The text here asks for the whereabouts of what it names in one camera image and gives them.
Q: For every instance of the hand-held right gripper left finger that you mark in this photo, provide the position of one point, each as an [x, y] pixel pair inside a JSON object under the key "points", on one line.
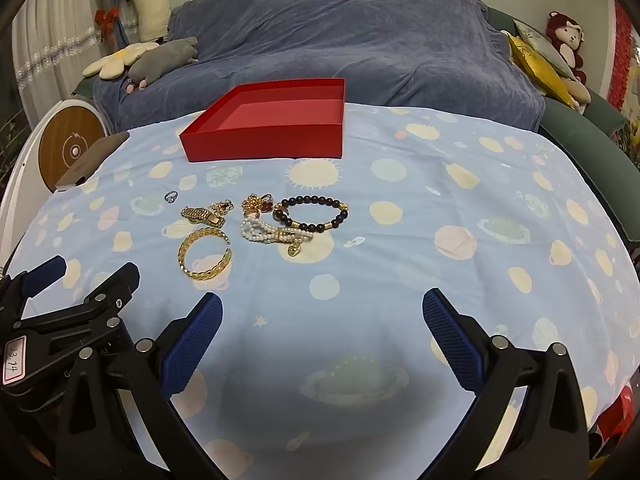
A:
{"points": [[192, 345]]}

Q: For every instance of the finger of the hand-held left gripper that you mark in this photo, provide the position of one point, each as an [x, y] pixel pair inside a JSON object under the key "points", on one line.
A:
{"points": [[112, 285], [44, 270]]}

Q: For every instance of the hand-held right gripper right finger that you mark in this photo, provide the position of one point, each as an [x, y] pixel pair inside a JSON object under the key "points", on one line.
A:
{"points": [[452, 340]]}

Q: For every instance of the gold wrist watch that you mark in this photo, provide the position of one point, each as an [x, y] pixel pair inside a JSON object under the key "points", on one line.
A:
{"points": [[202, 215]]}

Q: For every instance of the gold flower brooch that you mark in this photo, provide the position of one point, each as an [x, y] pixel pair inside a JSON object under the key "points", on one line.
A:
{"points": [[252, 205]]}

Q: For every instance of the red cardboard box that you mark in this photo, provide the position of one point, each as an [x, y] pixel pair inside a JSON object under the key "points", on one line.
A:
{"points": [[270, 125]]}

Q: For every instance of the planet print tablecloth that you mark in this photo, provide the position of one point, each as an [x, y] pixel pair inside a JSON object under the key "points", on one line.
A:
{"points": [[400, 240]]}

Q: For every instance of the brown notebook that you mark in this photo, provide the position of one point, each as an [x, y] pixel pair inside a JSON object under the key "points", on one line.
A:
{"points": [[90, 157]]}

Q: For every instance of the round wooden white device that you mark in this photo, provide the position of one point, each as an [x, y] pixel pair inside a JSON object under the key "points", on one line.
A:
{"points": [[70, 147]]}

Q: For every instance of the flower shaped pillow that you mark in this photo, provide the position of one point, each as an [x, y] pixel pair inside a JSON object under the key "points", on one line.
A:
{"points": [[117, 60]]}

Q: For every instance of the grey plush toy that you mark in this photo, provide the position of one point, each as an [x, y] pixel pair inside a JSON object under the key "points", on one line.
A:
{"points": [[160, 57]]}

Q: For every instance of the white curtain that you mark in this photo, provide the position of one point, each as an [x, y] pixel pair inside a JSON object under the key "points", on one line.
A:
{"points": [[45, 25]]}

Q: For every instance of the green sofa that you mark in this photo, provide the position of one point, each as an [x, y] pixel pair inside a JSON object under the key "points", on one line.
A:
{"points": [[580, 120]]}

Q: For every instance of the red bow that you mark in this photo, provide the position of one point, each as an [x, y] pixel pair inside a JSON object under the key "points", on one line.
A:
{"points": [[106, 19]]}

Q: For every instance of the yellow pillow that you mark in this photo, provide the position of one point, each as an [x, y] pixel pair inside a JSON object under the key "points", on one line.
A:
{"points": [[540, 70]]}

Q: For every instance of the white plush toy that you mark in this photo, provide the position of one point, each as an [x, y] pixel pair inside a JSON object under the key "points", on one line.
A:
{"points": [[145, 2]]}

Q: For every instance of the silver pillow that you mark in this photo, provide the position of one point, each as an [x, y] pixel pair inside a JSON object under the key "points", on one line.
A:
{"points": [[545, 47]]}

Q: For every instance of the blue sofa blanket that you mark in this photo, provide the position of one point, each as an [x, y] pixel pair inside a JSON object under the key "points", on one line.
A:
{"points": [[350, 50]]}

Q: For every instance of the red monkey plush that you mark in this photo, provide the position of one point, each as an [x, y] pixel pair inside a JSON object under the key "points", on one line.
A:
{"points": [[567, 40]]}

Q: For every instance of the red wall decoration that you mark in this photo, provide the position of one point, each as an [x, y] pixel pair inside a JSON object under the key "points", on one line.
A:
{"points": [[625, 55]]}

